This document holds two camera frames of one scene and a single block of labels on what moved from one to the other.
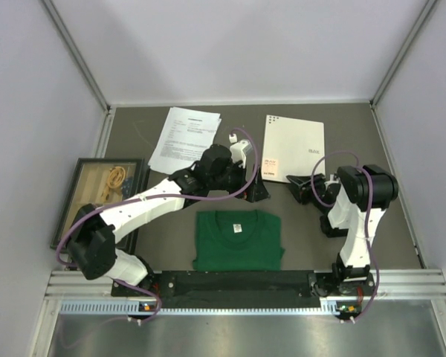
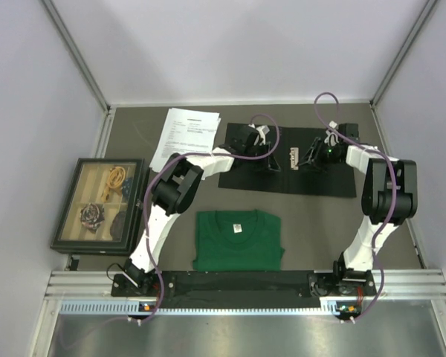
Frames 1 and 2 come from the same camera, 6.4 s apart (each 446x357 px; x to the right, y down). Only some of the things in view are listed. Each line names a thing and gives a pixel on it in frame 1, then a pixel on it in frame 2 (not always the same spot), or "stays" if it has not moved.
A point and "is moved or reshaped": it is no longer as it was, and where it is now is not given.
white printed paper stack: x=188 y=135 stays
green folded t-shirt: x=242 y=240 stays
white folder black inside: x=291 y=146 is moved or reshaped
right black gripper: x=294 y=187 -> x=308 y=163
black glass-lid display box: x=98 y=181 stays
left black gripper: x=259 y=193 -> x=265 y=162
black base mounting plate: x=244 y=288 stays
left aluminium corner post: x=74 y=50 stays
